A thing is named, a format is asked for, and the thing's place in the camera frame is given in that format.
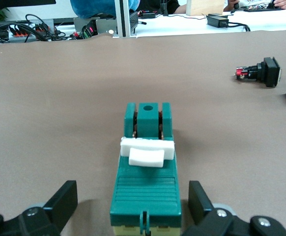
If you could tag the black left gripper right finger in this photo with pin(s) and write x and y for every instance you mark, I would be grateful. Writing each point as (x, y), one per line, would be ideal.
(199, 204)

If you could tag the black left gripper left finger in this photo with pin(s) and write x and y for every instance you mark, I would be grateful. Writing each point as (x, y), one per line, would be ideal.
(62, 204)

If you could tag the brown table mat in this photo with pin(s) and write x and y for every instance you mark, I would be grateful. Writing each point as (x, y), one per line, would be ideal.
(84, 98)

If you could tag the black square button pink block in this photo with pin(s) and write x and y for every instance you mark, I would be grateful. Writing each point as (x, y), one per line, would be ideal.
(268, 71)

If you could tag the grey power strip red switches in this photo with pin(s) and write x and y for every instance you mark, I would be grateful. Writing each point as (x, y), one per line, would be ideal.
(22, 31)

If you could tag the white background table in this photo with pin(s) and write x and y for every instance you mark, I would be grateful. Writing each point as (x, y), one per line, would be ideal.
(182, 27)

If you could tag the black power adapter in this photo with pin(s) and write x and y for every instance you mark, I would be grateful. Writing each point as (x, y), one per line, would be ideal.
(216, 20)

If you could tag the grey metal box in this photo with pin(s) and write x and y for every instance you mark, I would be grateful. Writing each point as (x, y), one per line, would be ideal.
(103, 24)

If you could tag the black finned device box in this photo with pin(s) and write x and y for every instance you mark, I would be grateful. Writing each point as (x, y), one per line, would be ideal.
(133, 23)

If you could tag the light wooden block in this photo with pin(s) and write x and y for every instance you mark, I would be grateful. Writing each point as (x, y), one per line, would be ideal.
(204, 7)

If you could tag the person in blue shirt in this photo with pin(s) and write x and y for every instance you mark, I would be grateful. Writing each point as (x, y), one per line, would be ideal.
(91, 8)

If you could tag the green plant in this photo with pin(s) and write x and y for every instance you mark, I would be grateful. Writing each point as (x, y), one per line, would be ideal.
(0, 13)

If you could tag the person in black shirt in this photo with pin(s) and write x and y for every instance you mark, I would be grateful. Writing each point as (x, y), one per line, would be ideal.
(171, 5)

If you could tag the black monitor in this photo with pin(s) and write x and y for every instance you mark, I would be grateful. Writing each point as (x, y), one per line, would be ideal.
(20, 1)

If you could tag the aluminium camera post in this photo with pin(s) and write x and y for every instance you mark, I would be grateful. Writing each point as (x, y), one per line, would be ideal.
(123, 17)

